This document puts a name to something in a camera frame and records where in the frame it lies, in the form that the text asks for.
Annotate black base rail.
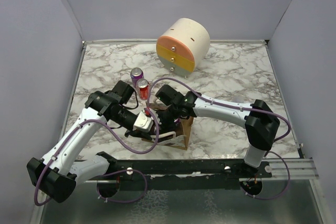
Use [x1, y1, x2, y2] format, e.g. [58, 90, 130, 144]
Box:
[98, 152, 272, 190]

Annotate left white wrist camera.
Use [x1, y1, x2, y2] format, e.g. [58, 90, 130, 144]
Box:
[133, 111, 153, 133]

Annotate purple can back left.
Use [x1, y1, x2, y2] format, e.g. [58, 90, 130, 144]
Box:
[130, 67, 144, 86]

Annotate round three-drawer storage box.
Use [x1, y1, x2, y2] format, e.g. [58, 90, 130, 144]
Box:
[156, 18, 210, 78]

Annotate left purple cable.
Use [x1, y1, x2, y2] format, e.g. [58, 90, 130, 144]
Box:
[34, 108, 160, 206]

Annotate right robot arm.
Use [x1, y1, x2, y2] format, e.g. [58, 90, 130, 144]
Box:
[155, 84, 280, 177]

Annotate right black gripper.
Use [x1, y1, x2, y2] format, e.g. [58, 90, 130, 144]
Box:
[152, 105, 180, 140]

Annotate red can back left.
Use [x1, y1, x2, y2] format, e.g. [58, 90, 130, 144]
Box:
[136, 78, 150, 100]

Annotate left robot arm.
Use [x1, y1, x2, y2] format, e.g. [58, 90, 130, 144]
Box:
[27, 81, 159, 206]

